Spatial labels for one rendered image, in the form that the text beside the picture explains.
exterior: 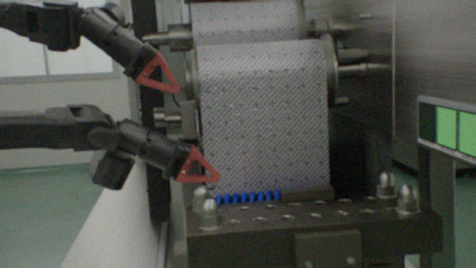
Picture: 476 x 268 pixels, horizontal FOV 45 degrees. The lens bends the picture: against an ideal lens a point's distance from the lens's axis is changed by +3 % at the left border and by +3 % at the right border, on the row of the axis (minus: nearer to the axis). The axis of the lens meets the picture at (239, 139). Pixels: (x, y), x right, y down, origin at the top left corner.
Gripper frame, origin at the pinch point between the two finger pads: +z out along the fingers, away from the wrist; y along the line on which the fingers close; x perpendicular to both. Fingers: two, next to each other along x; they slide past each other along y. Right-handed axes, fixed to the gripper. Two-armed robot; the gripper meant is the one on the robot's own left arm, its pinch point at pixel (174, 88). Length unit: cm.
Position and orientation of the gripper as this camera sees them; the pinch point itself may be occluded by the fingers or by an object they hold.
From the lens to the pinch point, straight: 106.1
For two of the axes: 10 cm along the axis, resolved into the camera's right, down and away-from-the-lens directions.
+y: 1.3, 2.1, -9.7
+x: 6.3, -7.7, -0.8
